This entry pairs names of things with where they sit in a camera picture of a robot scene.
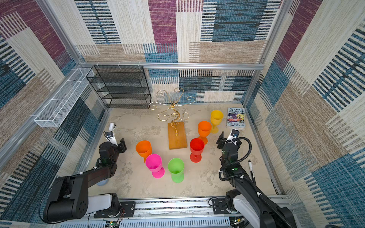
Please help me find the orange front wine glass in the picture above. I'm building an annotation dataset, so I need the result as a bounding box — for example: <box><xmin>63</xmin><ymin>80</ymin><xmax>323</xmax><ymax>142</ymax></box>
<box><xmin>198</xmin><ymin>121</ymin><xmax>212</xmax><ymax>144</ymax></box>

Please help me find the orange wine glass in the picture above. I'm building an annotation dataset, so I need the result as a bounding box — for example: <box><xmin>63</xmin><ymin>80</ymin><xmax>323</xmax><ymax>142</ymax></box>
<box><xmin>136</xmin><ymin>140</ymin><xmax>152</xmax><ymax>162</ymax></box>
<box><xmin>198</xmin><ymin>121</ymin><xmax>212</xmax><ymax>144</ymax></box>

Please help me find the yellow plastic wine glass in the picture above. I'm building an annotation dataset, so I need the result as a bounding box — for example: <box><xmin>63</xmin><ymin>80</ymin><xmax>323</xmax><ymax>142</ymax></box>
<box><xmin>211</xmin><ymin>110</ymin><xmax>223</xmax><ymax>134</ymax></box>

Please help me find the orange back wine glass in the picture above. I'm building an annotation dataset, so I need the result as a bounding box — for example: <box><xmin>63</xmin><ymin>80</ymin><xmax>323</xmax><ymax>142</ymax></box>
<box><xmin>136</xmin><ymin>140</ymin><xmax>152</xmax><ymax>162</ymax></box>

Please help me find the red plastic wine glass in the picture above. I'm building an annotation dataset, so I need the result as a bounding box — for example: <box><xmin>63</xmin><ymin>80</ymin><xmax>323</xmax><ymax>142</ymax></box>
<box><xmin>190</xmin><ymin>138</ymin><xmax>205</xmax><ymax>163</ymax></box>

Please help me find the pink plastic wine glass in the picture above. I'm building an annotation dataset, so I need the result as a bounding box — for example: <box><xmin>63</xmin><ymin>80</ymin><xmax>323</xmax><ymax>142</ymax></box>
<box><xmin>145</xmin><ymin>154</ymin><xmax>165</xmax><ymax>179</ymax></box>

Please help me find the green plastic wine glass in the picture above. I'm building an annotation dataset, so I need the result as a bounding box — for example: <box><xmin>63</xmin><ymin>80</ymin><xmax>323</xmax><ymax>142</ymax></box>
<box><xmin>168</xmin><ymin>158</ymin><xmax>184</xmax><ymax>183</ymax></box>

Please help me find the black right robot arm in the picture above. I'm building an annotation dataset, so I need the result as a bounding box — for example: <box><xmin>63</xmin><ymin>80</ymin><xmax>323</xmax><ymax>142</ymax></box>
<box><xmin>216</xmin><ymin>129</ymin><xmax>297</xmax><ymax>228</ymax></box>

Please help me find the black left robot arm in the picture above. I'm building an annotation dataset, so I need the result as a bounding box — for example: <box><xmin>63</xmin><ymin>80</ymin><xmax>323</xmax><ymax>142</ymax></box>
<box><xmin>40</xmin><ymin>138</ymin><xmax>127</xmax><ymax>224</ymax></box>

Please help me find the colourful story book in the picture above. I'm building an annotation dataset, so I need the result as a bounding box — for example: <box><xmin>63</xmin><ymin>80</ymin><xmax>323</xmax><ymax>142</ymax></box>
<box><xmin>226</xmin><ymin>107</ymin><xmax>246</xmax><ymax>129</ymax></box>

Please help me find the black marker pen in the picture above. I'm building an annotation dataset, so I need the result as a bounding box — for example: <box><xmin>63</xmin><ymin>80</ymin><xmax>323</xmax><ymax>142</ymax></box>
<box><xmin>248</xmin><ymin>160</ymin><xmax>256</xmax><ymax>185</ymax></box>

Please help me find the blue sponge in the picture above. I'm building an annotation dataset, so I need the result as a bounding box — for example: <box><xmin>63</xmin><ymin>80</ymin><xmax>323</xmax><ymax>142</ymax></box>
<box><xmin>97</xmin><ymin>179</ymin><xmax>109</xmax><ymax>186</ymax></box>

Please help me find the black mesh shelf unit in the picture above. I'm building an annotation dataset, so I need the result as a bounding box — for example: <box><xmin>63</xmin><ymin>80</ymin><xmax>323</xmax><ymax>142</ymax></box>
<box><xmin>86</xmin><ymin>65</ymin><xmax>152</xmax><ymax>109</ymax></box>

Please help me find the gold wire glass rack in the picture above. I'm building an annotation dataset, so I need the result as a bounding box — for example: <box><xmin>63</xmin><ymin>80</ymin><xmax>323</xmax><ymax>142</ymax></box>
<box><xmin>148</xmin><ymin>87</ymin><xmax>196</xmax><ymax>150</ymax></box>

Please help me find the white wire wall basket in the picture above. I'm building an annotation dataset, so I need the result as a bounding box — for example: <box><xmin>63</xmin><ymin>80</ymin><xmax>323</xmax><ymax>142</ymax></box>
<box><xmin>34</xmin><ymin>67</ymin><xmax>91</xmax><ymax>128</ymax></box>

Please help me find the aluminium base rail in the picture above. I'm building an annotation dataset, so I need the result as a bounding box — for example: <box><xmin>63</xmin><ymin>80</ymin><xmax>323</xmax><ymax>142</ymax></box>
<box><xmin>51</xmin><ymin>195</ymin><xmax>297</xmax><ymax>228</ymax></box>

